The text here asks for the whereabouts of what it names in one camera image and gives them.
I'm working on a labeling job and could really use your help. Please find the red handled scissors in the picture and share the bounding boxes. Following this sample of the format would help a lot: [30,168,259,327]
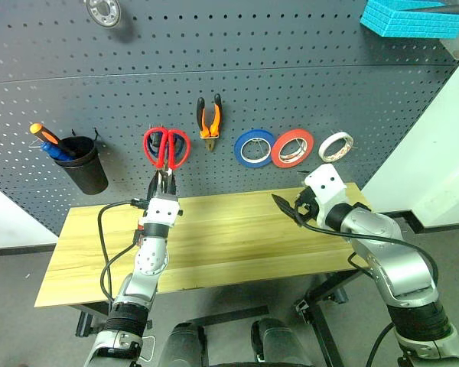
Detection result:
[142,127,193,189]

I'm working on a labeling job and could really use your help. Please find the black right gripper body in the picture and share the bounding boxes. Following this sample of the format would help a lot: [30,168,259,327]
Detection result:
[293,187,323,228]

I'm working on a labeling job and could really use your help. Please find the black plastic cup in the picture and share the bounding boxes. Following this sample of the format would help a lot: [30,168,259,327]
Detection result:
[53,135,109,196]

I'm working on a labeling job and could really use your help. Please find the blue foam block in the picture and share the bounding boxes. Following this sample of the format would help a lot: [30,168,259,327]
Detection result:
[359,0,459,40]

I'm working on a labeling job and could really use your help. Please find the grey perforated pegboard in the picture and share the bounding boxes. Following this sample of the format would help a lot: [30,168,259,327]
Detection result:
[0,0,459,236]

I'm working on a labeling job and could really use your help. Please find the white panel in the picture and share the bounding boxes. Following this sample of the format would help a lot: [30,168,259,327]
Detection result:
[0,178,60,250]
[360,60,459,230]

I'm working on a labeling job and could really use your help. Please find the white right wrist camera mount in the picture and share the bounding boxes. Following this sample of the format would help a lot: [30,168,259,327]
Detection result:
[302,164,349,227]

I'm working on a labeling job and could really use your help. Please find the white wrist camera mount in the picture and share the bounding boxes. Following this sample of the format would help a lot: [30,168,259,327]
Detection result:
[302,164,349,227]
[142,196,182,229]

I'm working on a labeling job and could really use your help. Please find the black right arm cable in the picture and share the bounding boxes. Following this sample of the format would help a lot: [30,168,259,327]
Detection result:
[295,204,440,286]

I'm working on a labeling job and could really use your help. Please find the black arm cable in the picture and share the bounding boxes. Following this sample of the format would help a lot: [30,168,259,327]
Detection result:
[295,204,440,286]
[97,197,151,307]

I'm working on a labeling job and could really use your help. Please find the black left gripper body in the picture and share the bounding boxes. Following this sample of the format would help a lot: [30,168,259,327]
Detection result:
[148,190,180,203]

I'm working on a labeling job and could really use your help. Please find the black floor strip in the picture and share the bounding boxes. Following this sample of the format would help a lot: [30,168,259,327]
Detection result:
[184,304,271,326]

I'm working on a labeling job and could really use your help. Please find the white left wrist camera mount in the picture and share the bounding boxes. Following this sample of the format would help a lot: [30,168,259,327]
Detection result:
[142,196,182,229]

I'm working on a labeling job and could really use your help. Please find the black metal rail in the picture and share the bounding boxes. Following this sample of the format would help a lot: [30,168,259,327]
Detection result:
[369,207,459,235]

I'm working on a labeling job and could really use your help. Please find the black metal table frame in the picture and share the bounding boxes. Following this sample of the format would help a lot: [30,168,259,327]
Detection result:
[73,266,365,367]

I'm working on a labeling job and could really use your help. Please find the white tape roll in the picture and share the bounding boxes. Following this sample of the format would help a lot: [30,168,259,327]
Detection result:
[317,131,355,163]

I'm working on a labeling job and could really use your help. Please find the blue handled screwdriver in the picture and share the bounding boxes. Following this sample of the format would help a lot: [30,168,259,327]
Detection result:
[39,141,76,162]

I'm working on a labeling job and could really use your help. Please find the orange black handled screwdriver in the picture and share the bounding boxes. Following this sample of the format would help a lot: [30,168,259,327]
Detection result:
[29,122,78,158]

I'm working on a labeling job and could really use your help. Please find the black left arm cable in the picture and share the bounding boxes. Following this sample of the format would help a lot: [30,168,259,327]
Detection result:
[97,197,151,307]

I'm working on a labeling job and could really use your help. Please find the red tape roll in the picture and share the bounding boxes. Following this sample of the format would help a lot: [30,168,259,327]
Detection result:
[271,128,315,170]

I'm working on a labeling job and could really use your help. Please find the dark grey rounded shape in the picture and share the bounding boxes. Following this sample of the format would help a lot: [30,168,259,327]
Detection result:
[249,318,308,367]
[163,322,209,367]

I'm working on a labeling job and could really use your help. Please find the blue tape roll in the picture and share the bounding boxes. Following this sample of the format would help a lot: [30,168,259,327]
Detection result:
[233,128,275,170]

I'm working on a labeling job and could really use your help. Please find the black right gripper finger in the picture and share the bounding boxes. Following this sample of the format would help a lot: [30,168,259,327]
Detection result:
[271,193,298,214]
[285,209,304,227]

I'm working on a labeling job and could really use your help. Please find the orange black handled pliers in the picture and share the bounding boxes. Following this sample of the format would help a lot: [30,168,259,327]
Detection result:
[195,93,225,152]

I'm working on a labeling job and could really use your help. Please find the silver round metal bearing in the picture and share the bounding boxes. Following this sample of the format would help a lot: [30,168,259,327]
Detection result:
[85,0,124,28]

